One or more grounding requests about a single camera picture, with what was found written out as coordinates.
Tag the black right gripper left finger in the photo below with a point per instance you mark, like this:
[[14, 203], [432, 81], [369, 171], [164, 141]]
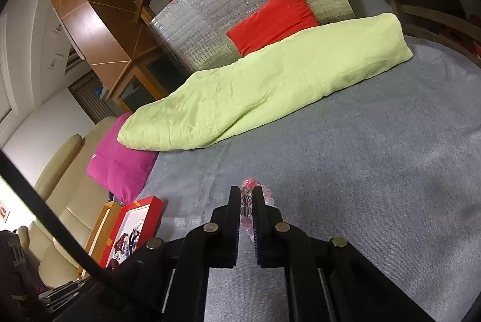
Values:
[[210, 245]]

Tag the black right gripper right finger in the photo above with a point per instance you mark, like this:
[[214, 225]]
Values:
[[279, 244]]

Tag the red box lid tray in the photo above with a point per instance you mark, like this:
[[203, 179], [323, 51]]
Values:
[[136, 223]]

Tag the orange cardboard box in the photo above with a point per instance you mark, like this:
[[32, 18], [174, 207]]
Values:
[[99, 238]]

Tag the magenta pillow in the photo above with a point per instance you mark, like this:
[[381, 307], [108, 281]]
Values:
[[120, 170]]

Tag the grey blanket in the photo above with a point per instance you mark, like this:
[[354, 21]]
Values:
[[392, 164]]

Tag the beige leather sofa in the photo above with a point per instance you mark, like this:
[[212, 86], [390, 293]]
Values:
[[74, 197]]

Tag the light green folded blanket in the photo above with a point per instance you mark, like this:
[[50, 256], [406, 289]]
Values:
[[268, 84]]

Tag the red pillow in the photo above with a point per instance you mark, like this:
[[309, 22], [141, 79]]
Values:
[[274, 21]]

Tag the wooden cabinet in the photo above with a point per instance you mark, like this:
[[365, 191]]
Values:
[[117, 48]]

